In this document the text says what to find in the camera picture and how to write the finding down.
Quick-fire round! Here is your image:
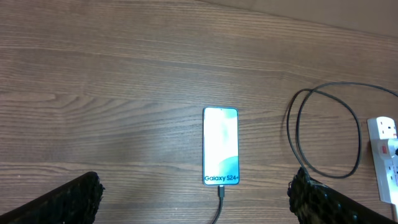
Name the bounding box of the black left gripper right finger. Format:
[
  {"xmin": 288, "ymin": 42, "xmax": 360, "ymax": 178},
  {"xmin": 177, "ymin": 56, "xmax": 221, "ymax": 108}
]
[{"xmin": 287, "ymin": 168, "xmax": 395, "ymax": 224}]

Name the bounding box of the Samsung Galaxy smartphone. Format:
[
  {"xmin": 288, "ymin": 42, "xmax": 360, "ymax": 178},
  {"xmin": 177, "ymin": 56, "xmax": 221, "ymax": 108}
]
[{"xmin": 203, "ymin": 107, "xmax": 240, "ymax": 185}]

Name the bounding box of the white USB charger plug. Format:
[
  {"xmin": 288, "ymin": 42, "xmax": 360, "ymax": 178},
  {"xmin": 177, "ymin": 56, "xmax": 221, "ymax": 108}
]
[{"xmin": 377, "ymin": 138, "xmax": 397, "ymax": 160}]

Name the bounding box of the white power strip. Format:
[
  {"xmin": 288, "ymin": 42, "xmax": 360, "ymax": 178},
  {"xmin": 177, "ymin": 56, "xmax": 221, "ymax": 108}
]
[{"xmin": 367, "ymin": 116, "xmax": 397, "ymax": 205}]

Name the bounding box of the black USB charging cable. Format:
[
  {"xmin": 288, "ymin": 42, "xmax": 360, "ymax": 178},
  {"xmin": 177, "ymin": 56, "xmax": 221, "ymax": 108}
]
[{"xmin": 211, "ymin": 81, "xmax": 398, "ymax": 224}]

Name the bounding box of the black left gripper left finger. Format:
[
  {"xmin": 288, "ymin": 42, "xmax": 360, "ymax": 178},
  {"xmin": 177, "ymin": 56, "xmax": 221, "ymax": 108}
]
[{"xmin": 1, "ymin": 171, "xmax": 104, "ymax": 224}]

